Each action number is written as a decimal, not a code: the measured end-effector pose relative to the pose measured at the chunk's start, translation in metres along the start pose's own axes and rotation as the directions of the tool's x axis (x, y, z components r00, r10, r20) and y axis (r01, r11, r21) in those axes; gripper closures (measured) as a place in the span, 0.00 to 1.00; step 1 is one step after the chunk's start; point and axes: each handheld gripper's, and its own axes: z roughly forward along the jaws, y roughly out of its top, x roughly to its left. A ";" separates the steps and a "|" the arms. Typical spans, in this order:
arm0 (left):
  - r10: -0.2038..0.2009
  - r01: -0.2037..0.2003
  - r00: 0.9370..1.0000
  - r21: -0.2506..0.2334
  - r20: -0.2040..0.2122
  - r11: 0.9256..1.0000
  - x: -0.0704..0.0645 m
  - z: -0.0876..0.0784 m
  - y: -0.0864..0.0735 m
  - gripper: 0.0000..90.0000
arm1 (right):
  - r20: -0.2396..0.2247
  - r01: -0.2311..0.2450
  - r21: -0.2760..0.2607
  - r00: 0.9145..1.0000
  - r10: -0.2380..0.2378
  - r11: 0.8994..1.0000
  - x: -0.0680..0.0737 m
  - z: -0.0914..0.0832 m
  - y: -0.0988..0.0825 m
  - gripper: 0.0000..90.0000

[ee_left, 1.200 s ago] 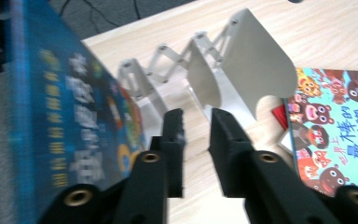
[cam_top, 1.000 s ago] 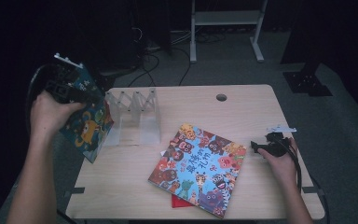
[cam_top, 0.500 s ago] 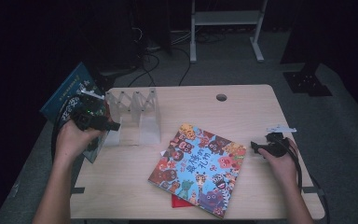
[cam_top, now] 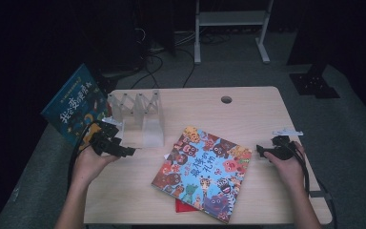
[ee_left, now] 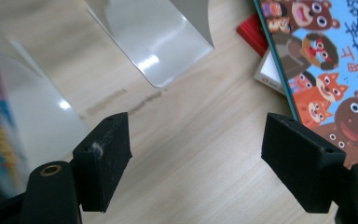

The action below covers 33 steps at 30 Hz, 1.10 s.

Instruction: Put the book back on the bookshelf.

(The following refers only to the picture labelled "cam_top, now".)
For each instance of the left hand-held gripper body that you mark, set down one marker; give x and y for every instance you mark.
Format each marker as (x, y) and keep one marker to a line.
(103, 143)

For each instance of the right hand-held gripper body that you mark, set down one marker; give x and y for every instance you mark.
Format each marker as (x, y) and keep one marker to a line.
(282, 151)

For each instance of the clear acrylic book rack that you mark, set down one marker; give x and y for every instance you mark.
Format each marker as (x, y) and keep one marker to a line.
(152, 133)

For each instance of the blue monster picture book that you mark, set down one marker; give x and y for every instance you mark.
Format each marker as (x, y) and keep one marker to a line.
(73, 108)

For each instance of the blue animal pattern picture book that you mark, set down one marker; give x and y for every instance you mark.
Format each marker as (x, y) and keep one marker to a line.
(203, 171)

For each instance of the red picture book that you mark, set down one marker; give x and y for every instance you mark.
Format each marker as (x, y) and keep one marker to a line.
(184, 207)

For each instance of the person's right hand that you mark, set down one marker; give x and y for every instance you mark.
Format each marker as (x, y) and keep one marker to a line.
(292, 171)

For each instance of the person's left hand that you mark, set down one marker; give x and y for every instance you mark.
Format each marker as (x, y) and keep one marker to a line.
(87, 168)

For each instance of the black tape strip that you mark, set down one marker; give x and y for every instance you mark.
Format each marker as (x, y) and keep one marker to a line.
(321, 194)

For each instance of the black stand foot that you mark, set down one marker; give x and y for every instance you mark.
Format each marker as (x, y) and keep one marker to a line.
(108, 84)

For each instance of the black flat stand base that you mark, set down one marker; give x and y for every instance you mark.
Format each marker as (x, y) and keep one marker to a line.
(313, 85)

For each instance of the white metal stand frame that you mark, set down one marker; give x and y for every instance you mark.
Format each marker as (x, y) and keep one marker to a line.
(228, 17)

